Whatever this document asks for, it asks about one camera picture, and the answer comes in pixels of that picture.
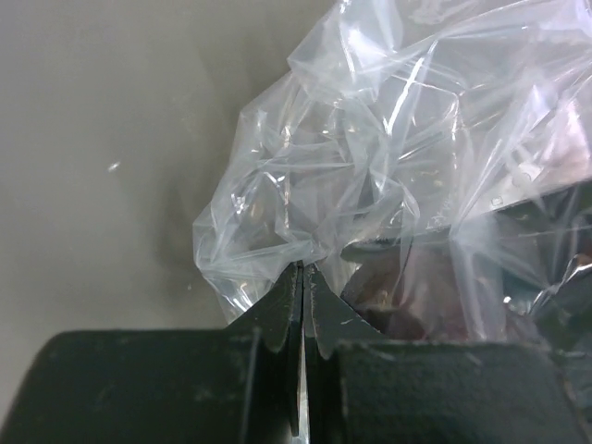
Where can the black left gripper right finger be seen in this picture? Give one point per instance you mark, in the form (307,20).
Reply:
(365,388)

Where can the clear zip bag orange seal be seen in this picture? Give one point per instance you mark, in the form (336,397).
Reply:
(404,122)

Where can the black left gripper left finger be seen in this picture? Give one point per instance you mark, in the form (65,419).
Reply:
(236,384)

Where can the dark fake plum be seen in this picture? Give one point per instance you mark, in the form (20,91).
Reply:
(426,292)

